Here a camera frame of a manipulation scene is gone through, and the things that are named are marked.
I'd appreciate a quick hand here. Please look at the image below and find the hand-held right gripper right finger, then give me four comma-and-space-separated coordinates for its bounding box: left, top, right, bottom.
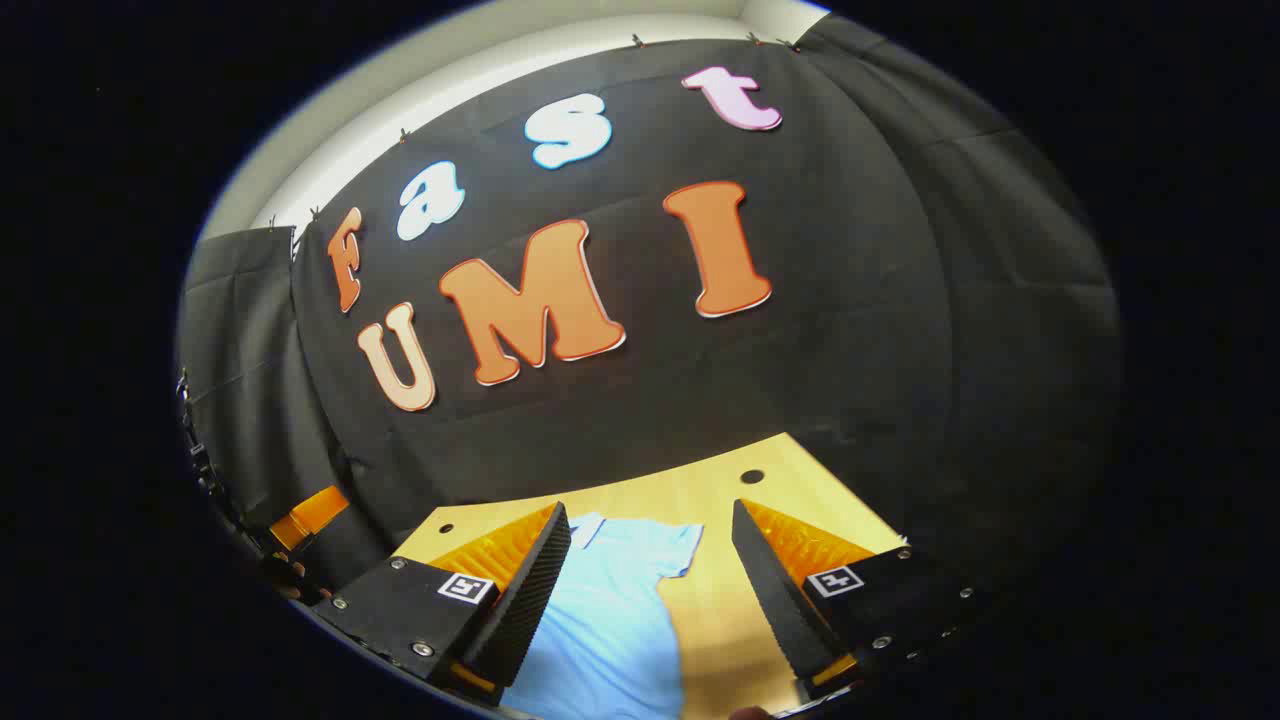
730, 498, 991, 701

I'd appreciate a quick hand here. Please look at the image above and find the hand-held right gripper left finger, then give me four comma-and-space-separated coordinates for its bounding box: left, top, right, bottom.
312, 502, 573, 706

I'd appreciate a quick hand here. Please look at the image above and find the light blue T-shirt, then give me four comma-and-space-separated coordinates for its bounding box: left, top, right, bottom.
500, 512, 706, 720

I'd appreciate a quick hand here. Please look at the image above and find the black backdrop cloth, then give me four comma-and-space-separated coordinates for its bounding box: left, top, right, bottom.
178, 15, 1126, 591

